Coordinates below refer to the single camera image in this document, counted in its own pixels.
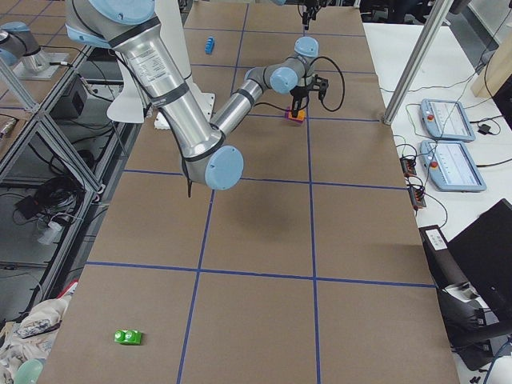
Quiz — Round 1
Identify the aluminium frame post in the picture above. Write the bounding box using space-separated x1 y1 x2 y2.
382 0 454 126

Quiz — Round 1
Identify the small black adapter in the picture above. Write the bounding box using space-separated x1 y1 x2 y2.
478 124 490 135

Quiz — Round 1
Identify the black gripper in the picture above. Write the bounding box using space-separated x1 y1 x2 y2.
298 0 325 30
290 78 313 114

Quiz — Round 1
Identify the far teach pendant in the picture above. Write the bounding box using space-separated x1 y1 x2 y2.
420 98 475 142

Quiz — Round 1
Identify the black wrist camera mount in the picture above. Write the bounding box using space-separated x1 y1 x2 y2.
311 74 329 102

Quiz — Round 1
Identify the green double-stud block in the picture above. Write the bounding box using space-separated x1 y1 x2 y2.
114 329 143 346

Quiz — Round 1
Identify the long blue block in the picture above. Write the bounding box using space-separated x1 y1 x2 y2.
205 36 215 54

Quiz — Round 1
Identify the far orange connector box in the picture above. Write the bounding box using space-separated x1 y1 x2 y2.
400 157 417 178

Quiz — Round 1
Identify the white pedestal column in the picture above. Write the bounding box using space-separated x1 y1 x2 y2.
155 0 193 85

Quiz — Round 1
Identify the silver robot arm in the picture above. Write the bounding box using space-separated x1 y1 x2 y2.
66 1 319 190
271 0 329 31

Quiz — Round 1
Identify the orange connector box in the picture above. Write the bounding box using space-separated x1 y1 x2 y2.
407 186 426 211
400 157 417 178

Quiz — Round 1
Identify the near teach pendant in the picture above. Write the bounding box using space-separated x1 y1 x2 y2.
418 140 486 193

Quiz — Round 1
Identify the black laptop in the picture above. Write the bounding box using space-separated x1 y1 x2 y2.
448 198 511 317

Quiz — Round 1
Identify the brown paper table mat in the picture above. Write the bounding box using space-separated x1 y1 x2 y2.
39 7 458 383

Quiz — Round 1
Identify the near orange connector box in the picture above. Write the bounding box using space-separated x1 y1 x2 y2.
407 186 426 211

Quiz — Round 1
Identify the orange trapezoid block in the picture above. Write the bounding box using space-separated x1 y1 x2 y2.
290 110 306 122

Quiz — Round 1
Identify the teach pendant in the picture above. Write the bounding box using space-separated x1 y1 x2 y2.
420 98 475 142
418 140 486 193

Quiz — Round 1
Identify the crumpled patterned cloth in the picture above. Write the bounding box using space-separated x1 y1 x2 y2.
1 295 71 383

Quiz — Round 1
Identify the purple trapezoid block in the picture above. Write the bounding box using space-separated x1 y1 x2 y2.
284 109 302 124

